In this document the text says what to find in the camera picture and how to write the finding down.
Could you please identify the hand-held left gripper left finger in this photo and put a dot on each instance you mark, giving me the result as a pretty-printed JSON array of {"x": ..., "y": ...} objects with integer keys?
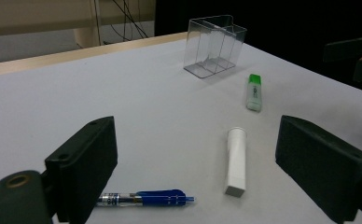
[{"x": 86, "y": 161}]

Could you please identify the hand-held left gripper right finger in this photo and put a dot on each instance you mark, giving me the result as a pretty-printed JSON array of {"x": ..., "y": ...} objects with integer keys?
[{"x": 319, "y": 161}]

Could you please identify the blue ballpoint pen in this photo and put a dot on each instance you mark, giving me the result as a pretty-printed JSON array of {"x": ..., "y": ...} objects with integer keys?
[{"x": 160, "y": 197}]

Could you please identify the white glue stick tube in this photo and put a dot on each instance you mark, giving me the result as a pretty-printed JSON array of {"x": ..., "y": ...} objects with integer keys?
[{"x": 235, "y": 161}]

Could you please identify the green highlighter marker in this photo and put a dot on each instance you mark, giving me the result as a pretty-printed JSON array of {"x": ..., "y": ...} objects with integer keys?
[{"x": 254, "y": 93}]

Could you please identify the clear plastic pen organizer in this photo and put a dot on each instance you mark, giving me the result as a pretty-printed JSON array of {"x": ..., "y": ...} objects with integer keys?
[{"x": 213, "y": 46}]

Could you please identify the white table cover sheet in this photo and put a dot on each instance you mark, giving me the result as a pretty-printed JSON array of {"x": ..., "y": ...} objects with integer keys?
[{"x": 169, "y": 109}]

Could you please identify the wooden table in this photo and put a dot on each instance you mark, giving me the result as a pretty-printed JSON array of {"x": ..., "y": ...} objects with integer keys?
[{"x": 61, "y": 57}]

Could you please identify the wooden bench shelf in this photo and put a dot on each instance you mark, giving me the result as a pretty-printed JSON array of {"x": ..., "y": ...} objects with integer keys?
[{"x": 39, "y": 15}]

